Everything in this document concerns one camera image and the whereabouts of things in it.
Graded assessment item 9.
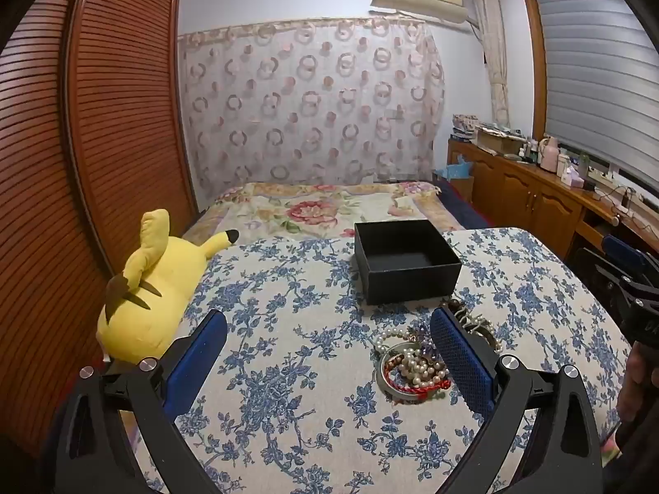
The brown wooden bead bracelet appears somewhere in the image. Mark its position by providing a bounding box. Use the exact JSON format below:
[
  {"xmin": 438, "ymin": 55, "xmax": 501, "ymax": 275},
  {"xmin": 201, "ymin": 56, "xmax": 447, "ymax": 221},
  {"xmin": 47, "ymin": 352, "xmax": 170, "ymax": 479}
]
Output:
[{"xmin": 446, "ymin": 298, "xmax": 504, "ymax": 353}]

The silver bangle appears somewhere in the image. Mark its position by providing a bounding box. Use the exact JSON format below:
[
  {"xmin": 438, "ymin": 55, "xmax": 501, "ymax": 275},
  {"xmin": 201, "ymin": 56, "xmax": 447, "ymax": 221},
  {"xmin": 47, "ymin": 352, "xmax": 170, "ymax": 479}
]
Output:
[{"xmin": 379, "ymin": 342, "xmax": 453, "ymax": 403}]

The person's right hand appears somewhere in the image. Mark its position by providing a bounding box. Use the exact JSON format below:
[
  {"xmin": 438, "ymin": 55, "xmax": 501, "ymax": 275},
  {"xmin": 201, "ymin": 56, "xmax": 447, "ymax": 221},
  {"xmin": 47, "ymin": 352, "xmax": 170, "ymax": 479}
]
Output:
[{"xmin": 617, "ymin": 344, "xmax": 659, "ymax": 425}]

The pink kettle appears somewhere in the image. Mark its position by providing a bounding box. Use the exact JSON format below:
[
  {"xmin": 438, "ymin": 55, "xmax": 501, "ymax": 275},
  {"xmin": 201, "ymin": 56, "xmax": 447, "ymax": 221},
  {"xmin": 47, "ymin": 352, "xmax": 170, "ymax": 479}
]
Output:
[{"xmin": 539, "ymin": 135, "xmax": 562, "ymax": 172}]

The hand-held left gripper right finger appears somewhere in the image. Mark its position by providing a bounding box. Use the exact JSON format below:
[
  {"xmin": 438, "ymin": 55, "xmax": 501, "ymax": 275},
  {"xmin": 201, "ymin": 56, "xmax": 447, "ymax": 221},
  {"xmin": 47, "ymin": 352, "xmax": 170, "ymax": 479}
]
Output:
[{"xmin": 430, "ymin": 306, "xmax": 605, "ymax": 494}]

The light blue bag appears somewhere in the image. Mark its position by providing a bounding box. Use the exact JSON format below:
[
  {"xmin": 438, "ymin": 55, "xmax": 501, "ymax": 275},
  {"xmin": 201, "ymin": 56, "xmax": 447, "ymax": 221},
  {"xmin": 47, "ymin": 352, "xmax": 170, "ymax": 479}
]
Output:
[{"xmin": 431, "ymin": 156, "xmax": 475, "ymax": 203}]

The black box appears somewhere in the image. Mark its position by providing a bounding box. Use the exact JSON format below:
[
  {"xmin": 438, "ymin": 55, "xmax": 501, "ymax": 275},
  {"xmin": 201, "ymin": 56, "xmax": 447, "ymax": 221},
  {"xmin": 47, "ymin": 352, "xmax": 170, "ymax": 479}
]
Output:
[{"xmin": 353, "ymin": 219, "xmax": 463, "ymax": 306}]

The ring patterned sheer curtain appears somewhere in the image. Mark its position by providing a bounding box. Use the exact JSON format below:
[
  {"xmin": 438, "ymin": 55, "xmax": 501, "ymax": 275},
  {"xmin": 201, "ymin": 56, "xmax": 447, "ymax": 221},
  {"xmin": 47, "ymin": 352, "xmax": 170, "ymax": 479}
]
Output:
[{"xmin": 177, "ymin": 17, "xmax": 446, "ymax": 207}]

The yellow plush toy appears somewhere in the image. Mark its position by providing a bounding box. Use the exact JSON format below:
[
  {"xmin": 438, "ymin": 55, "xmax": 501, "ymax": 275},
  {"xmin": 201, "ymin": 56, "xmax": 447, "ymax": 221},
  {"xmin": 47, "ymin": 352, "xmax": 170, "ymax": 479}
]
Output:
[{"xmin": 96, "ymin": 209, "xmax": 240, "ymax": 362}]

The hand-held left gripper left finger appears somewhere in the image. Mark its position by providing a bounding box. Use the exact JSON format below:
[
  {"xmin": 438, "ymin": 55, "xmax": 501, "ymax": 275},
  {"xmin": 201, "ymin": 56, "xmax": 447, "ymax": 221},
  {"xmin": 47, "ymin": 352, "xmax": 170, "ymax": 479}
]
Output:
[{"xmin": 49, "ymin": 310, "xmax": 228, "ymax": 494}]

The cardboard box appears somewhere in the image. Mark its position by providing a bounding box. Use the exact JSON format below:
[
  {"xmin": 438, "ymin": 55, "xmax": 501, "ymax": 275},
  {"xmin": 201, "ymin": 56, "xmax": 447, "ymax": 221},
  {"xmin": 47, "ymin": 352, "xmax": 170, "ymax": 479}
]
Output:
[{"xmin": 476, "ymin": 126, "xmax": 522, "ymax": 156}]

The pearl necklace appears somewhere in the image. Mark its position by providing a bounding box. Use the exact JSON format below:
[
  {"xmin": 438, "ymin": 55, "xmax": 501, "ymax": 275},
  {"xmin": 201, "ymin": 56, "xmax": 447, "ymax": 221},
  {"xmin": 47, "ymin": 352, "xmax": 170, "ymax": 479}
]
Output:
[{"xmin": 373, "ymin": 326, "xmax": 450, "ymax": 390}]

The blue floral cloth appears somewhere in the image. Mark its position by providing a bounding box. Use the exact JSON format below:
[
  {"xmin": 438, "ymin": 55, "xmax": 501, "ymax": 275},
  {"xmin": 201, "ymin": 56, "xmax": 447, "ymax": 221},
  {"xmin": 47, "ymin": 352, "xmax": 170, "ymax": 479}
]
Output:
[{"xmin": 100, "ymin": 226, "xmax": 636, "ymax": 494}]

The pink floral bedspread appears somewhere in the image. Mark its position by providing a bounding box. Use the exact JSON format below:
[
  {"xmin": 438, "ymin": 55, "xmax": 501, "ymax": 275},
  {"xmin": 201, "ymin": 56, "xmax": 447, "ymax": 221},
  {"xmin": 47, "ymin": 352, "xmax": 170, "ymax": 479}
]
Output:
[{"xmin": 181, "ymin": 181, "xmax": 467, "ymax": 249}]

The grey window blind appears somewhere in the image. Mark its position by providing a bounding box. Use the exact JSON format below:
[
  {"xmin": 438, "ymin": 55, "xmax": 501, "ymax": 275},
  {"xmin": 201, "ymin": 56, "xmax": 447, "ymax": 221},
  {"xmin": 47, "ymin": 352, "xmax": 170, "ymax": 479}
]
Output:
[{"xmin": 530, "ymin": 0, "xmax": 659, "ymax": 182}]

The wooden cabinet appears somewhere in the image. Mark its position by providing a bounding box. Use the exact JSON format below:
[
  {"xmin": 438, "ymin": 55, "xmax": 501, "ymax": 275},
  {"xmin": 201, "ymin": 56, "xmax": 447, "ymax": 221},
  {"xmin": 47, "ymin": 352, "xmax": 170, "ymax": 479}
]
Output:
[{"xmin": 446, "ymin": 136, "xmax": 659, "ymax": 271}]

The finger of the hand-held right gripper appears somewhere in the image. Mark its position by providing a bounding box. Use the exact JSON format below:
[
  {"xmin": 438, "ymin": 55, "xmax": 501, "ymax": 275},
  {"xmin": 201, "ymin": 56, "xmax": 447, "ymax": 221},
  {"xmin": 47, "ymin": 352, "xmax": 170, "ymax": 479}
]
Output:
[
  {"xmin": 602, "ymin": 235, "xmax": 650, "ymax": 275},
  {"xmin": 594, "ymin": 260, "xmax": 640, "ymax": 300}
]

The slatted wooden wardrobe door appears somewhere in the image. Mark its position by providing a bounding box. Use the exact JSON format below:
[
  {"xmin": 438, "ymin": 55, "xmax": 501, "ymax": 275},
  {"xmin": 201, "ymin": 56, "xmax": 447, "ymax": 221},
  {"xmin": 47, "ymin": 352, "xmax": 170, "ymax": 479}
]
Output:
[
  {"xmin": 66, "ymin": 0, "xmax": 201, "ymax": 271},
  {"xmin": 0, "ymin": 0, "xmax": 115, "ymax": 461}
]

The beige window curtain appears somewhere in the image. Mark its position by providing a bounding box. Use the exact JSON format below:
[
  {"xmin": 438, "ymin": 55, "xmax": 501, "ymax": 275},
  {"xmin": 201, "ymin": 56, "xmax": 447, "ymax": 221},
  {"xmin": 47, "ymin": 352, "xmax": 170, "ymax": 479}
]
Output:
[{"xmin": 470, "ymin": 0, "xmax": 512, "ymax": 130}]

